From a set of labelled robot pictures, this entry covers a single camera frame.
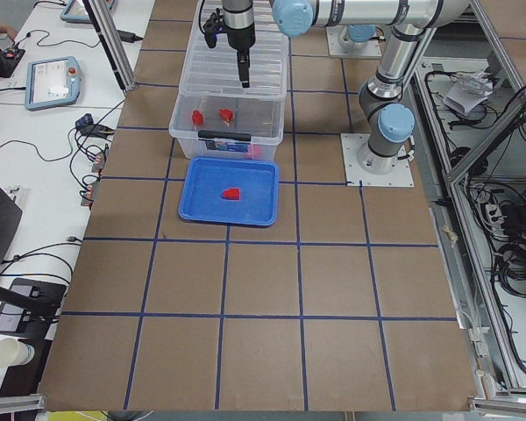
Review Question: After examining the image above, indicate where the black power adapter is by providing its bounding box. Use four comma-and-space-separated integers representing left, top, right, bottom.
117, 30, 143, 43

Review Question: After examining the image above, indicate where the teach pendant with red button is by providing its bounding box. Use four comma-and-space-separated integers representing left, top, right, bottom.
25, 56, 82, 111

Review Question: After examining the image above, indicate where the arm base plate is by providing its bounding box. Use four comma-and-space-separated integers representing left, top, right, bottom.
340, 133, 415, 188
326, 25, 381, 60

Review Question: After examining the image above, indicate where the clear plastic storage box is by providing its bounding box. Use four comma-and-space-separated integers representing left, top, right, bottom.
168, 94, 284, 161

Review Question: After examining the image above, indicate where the red block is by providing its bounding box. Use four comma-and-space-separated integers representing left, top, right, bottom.
247, 145, 265, 160
221, 187, 241, 201
191, 110, 204, 126
217, 108, 234, 124

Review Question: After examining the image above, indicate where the red block in box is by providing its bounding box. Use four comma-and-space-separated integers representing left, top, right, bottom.
217, 108, 234, 124
191, 110, 204, 126
247, 145, 265, 160

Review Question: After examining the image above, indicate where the white paper cup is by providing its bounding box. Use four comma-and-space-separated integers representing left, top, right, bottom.
0, 338, 35, 368

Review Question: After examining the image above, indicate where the aluminium frame post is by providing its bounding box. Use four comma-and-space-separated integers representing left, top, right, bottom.
83, 0, 136, 92

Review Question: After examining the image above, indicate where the black box latch handle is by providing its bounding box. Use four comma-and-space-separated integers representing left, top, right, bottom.
197, 130, 252, 142

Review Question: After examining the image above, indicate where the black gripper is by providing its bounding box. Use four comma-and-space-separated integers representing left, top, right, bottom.
202, 11, 255, 89

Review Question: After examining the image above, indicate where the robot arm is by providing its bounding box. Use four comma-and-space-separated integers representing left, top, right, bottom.
270, 0, 468, 175

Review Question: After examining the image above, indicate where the blue plastic tray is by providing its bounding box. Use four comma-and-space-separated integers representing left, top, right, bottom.
178, 157, 280, 227

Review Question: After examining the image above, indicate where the clear plastic box lid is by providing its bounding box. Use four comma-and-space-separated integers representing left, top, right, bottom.
179, 1, 288, 101

